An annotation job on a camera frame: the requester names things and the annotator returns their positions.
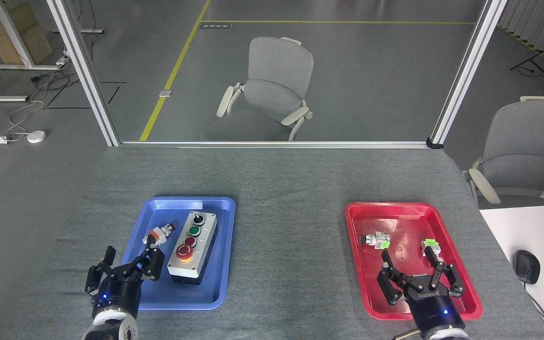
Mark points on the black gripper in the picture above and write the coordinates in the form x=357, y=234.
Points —
x=116, y=293
x=435, y=309

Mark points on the white curtain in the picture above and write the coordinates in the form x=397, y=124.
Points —
x=541, y=19

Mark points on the cardboard box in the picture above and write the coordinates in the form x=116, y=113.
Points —
x=14, y=16
x=36, y=45

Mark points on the blue plastic tray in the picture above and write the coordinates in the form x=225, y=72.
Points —
x=215, y=226

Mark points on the white desk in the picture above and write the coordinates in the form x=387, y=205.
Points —
x=513, y=231

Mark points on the grey control box with buttons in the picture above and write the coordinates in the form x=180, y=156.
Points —
x=191, y=250

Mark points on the white power strip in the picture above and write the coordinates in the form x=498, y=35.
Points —
x=62, y=60

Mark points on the red push button switch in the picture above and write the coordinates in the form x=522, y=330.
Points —
x=158, y=233

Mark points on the red plastic tray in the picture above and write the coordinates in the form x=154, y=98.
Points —
x=404, y=222

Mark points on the silver aluminium post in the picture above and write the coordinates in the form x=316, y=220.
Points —
x=468, y=71
x=85, y=71

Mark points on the white round floor device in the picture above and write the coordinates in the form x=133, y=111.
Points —
x=36, y=137

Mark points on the silver aluminium rail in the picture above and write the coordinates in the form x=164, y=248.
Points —
x=276, y=144

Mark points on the black selector switch green block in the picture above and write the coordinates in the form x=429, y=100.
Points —
x=376, y=241

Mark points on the grey office chair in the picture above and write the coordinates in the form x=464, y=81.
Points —
x=527, y=141
x=276, y=71

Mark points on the silver floor outlet cover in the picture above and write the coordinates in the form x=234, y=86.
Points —
x=165, y=93

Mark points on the black computer mouse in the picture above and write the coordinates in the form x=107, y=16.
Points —
x=527, y=267

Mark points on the green push button switch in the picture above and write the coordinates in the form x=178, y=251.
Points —
x=429, y=244

